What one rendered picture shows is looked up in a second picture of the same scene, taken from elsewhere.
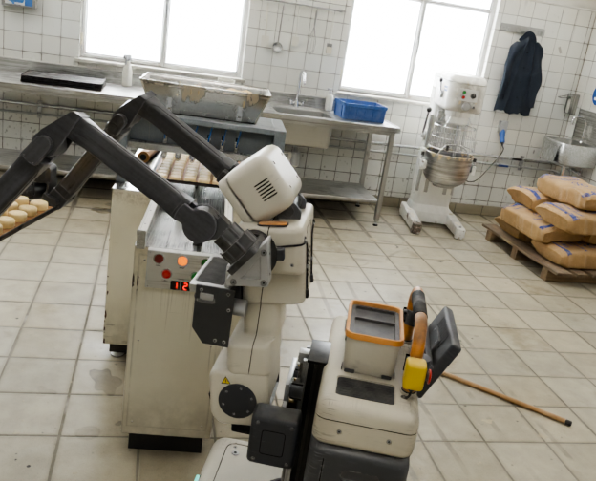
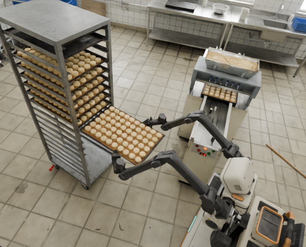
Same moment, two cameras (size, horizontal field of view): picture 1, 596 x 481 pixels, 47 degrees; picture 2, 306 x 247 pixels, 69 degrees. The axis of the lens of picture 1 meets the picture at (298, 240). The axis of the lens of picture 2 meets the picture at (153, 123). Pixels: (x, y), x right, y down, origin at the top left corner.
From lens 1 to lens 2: 112 cm
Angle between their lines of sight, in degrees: 33
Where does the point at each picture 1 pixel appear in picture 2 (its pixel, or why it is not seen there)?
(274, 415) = (222, 239)
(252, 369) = (218, 221)
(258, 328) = not seen: hidden behind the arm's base
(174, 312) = (199, 158)
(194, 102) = (224, 68)
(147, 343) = (189, 162)
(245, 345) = not seen: hidden behind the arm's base
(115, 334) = (181, 134)
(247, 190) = (230, 185)
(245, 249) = (223, 213)
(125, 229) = (190, 106)
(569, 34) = not seen: outside the picture
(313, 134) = (278, 36)
